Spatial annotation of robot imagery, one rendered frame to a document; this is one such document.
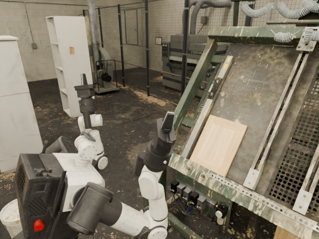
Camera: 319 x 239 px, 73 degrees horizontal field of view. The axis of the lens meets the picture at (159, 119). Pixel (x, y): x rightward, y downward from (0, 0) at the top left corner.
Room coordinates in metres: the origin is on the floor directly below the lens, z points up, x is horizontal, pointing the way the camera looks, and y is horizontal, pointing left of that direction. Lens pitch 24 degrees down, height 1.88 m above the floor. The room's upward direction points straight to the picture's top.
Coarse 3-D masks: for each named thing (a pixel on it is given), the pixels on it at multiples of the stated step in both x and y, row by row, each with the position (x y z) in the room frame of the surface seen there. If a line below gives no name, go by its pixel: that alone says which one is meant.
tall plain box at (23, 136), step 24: (0, 48) 2.60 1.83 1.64; (0, 72) 2.56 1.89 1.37; (24, 72) 2.71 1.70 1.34; (0, 96) 2.53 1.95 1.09; (24, 96) 2.67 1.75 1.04; (0, 120) 2.47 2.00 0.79; (24, 120) 2.63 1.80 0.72; (0, 144) 2.43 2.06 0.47; (24, 144) 2.58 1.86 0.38; (0, 168) 2.37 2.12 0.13
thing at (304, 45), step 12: (312, 24) 1.48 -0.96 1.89; (300, 48) 1.54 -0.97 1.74; (312, 48) 1.50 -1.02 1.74; (300, 60) 1.52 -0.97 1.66; (300, 72) 1.46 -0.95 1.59; (288, 84) 1.44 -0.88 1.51; (288, 96) 1.38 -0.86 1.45; (276, 108) 1.36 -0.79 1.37; (288, 108) 1.37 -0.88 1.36; (276, 120) 1.33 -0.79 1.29; (276, 132) 1.26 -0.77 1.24; (264, 144) 1.24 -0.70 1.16; (264, 156) 1.18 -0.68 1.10; (252, 168) 1.16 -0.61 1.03; (252, 180) 1.11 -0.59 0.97
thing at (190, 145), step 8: (232, 56) 1.89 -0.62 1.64; (224, 64) 1.87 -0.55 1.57; (224, 72) 1.82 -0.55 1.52; (216, 96) 1.74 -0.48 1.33; (208, 104) 1.69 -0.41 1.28; (208, 112) 1.66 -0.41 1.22; (200, 120) 1.62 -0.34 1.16; (200, 128) 1.59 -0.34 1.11; (192, 136) 1.56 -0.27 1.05; (192, 144) 1.52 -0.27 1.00; (184, 152) 1.50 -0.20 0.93
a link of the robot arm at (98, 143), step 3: (96, 138) 1.08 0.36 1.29; (99, 138) 1.10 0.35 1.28; (96, 141) 1.08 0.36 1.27; (99, 141) 1.09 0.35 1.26; (96, 144) 1.08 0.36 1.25; (99, 144) 1.09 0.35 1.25; (102, 144) 1.11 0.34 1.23; (99, 147) 1.08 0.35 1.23; (102, 147) 1.10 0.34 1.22; (99, 150) 1.08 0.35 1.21; (102, 150) 1.10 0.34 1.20; (99, 153) 1.08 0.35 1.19; (102, 153) 1.10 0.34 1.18; (96, 156) 1.07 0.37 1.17; (99, 156) 1.07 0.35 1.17; (102, 156) 1.07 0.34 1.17; (105, 156) 1.09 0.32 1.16; (96, 159) 1.05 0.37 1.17
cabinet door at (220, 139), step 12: (216, 120) 1.57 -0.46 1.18; (228, 120) 1.52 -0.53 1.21; (204, 132) 1.55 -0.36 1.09; (216, 132) 1.50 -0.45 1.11; (228, 132) 1.46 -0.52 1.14; (240, 132) 1.41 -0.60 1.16; (204, 144) 1.49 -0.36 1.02; (216, 144) 1.44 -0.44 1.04; (228, 144) 1.39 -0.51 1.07; (192, 156) 1.46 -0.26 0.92; (204, 156) 1.42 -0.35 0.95; (216, 156) 1.37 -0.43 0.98; (228, 156) 1.33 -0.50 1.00; (216, 168) 1.31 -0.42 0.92; (228, 168) 1.27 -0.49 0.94
